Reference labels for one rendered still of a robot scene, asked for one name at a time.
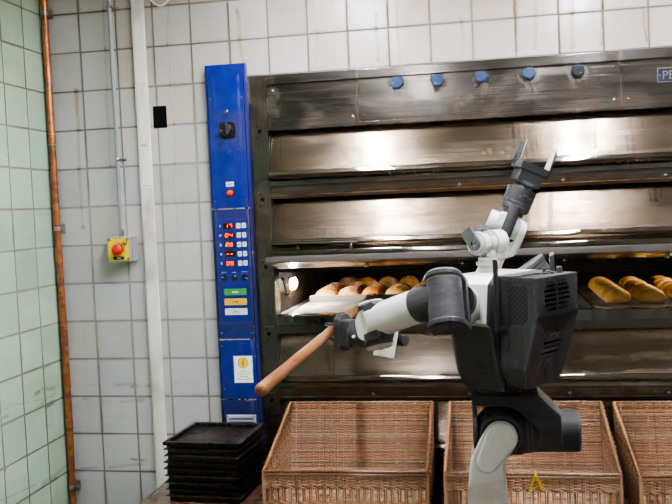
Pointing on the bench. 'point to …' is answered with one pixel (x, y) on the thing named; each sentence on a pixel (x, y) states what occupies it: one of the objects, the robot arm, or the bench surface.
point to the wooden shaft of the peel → (299, 356)
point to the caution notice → (243, 369)
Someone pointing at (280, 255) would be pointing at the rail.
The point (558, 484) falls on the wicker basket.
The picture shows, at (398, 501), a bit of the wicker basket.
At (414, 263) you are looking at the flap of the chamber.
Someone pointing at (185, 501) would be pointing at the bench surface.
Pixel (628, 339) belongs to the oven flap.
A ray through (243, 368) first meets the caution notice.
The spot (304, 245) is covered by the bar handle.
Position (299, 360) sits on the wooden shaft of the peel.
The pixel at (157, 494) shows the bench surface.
